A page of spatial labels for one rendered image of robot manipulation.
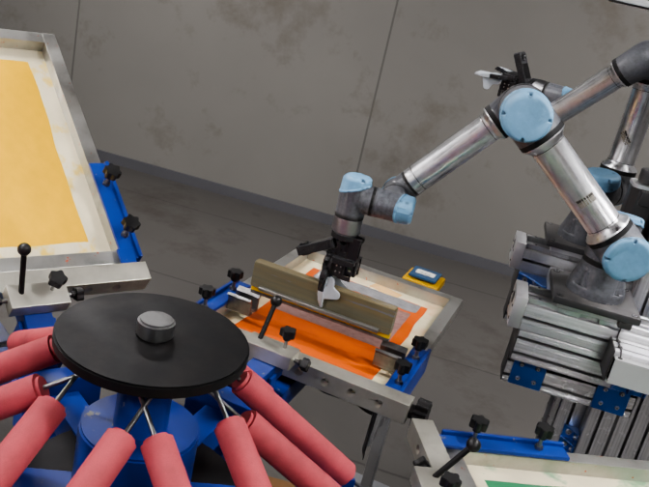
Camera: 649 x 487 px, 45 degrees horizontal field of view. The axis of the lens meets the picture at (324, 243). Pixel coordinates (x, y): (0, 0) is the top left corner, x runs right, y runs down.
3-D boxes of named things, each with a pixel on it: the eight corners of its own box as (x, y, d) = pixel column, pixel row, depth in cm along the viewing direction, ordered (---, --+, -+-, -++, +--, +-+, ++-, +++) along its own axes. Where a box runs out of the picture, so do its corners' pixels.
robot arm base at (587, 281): (619, 290, 217) (631, 257, 214) (626, 310, 203) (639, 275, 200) (564, 274, 219) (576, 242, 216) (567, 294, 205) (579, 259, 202)
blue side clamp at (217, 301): (233, 298, 235) (237, 276, 233) (247, 303, 234) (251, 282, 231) (179, 333, 208) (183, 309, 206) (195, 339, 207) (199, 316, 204)
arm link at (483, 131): (525, 69, 201) (373, 180, 217) (529, 73, 191) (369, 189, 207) (551, 105, 203) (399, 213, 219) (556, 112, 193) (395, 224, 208)
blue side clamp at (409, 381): (408, 364, 219) (414, 343, 217) (425, 371, 218) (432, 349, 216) (374, 413, 192) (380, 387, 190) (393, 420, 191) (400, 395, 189)
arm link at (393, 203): (418, 189, 205) (378, 180, 205) (416, 201, 194) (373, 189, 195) (411, 217, 207) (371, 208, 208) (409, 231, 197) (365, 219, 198)
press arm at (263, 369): (259, 366, 191) (263, 348, 189) (281, 375, 189) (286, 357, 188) (225, 396, 176) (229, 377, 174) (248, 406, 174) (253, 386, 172)
